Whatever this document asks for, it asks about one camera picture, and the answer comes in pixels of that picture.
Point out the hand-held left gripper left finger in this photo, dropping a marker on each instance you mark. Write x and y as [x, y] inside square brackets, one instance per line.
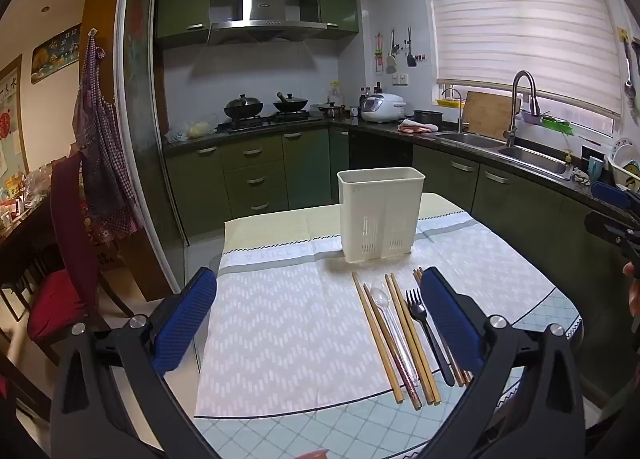
[182, 324]

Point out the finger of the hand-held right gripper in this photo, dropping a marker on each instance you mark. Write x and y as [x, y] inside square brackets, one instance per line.
[612, 196]
[607, 226]

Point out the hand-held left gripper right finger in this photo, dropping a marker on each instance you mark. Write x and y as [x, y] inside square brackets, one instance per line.
[450, 326]

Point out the black plastic fork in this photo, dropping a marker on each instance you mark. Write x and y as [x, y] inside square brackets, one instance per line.
[419, 311]

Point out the dark brown wooden chopstick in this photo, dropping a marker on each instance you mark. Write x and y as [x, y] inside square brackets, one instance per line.
[459, 375]
[467, 376]

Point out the brown chopstick with dark end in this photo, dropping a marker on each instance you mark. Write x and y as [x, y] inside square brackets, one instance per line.
[385, 331]

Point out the clear plastic spoon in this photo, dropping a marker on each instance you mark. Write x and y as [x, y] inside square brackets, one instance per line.
[380, 295]

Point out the white plastic utensil holder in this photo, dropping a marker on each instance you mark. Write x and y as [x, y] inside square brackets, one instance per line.
[380, 209]

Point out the person's right hand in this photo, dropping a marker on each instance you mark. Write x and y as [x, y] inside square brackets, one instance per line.
[635, 296]

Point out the white dish rack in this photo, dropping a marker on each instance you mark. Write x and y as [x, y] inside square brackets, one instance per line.
[622, 178]

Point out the pale blue cup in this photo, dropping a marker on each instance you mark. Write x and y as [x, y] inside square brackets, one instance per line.
[595, 169]

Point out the patterned white plate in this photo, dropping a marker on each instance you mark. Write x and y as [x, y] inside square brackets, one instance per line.
[625, 151]

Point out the green sink base cabinet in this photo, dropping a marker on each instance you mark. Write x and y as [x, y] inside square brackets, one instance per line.
[525, 209]

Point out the steel double sink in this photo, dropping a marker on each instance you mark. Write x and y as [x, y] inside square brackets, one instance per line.
[535, 161]

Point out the green plastic tray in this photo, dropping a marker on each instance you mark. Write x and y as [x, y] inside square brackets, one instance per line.
[557, 124]

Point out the white zigzag patterned towel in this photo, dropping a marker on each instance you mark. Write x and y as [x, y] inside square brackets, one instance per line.
[280, 329]

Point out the hanging steel ladle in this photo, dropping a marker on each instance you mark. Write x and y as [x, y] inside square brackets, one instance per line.
[629, 84]

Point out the purple sponge holder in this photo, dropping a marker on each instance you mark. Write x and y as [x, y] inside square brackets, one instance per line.
[531, 116]

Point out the tall steel faucet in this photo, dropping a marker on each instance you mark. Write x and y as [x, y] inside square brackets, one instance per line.
[511, 124]

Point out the dark chair with red cushion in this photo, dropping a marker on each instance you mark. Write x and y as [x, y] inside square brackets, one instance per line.
[55, 299]

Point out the pale yellow cloth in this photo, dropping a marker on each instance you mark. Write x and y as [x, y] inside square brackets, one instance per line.
[285, 224]

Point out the wooden cutting board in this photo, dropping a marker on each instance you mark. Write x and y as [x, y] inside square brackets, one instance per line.
[490, 114]

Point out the pale green checked tablecloth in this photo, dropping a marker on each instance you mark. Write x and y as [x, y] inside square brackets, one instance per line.
[280, 439]

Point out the green drawer base cabinet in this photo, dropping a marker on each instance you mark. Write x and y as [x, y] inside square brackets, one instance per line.
[255, 179]

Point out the dark wooden chair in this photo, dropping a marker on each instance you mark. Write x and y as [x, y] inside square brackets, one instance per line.
[20, 389]

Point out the small steel faucet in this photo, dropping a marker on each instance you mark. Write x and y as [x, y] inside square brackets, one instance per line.
[459, 111]

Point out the black built-in appliance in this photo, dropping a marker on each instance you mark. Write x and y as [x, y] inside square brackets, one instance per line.
[380, 156]

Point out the cluttered dark wooden table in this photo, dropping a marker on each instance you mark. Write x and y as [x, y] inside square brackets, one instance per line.
[25, 224]

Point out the pale blue plastic bag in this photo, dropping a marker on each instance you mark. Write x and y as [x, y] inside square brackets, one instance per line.
[176, 135]

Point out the yellow plastic tray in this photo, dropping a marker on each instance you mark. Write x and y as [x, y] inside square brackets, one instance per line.
[447, 101]

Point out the purple checked apron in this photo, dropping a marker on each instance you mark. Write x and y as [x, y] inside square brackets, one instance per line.
[107, 149]

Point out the white striped window blind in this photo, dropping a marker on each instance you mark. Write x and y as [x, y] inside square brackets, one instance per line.
[520, 24]

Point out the yellowish plastic bag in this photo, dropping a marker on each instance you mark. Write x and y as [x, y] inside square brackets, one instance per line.
[200, 129]

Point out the black round pot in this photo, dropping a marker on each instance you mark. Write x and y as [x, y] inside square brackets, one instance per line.
[427, 117]

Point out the pink and white dishcloth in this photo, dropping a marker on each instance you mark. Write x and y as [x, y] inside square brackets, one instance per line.
[417, 126]

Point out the dark stone kitchen countertop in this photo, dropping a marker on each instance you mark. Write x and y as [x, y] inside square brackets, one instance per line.
[380, 125]

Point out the black gas stove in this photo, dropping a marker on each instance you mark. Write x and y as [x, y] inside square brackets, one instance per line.
[265, 122]

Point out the black wok with lid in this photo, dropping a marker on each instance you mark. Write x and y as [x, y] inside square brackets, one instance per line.
[243, 108]

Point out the white rice cooker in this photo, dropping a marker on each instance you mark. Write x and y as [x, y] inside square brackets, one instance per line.
[382, 108]

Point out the black hanging spatula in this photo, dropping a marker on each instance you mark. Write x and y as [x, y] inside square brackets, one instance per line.
[410, 58]

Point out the small lidded cooking pot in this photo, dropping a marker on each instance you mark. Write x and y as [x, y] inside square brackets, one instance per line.
[331, 110]

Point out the white hanging spatula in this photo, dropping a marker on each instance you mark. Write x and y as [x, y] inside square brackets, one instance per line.
[391, 61]

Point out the yellow oil bottle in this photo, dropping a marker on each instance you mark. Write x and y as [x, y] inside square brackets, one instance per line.
[334, 91]

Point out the red and green hanging utensil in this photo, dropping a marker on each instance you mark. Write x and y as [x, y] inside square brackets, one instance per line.
[379, 51]

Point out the steel range hood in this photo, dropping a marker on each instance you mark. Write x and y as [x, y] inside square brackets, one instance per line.
[262, 24]

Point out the white sliding door frame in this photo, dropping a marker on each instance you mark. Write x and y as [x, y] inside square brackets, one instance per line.
[145, 179]

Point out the white wall outlet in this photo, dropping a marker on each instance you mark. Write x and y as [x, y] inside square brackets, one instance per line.
[400, 79]

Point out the white wall poster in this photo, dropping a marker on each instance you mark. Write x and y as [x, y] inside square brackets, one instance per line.
[10, 114]

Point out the dark wall picture clock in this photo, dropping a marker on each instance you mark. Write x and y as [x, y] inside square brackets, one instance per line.
[55, 56]

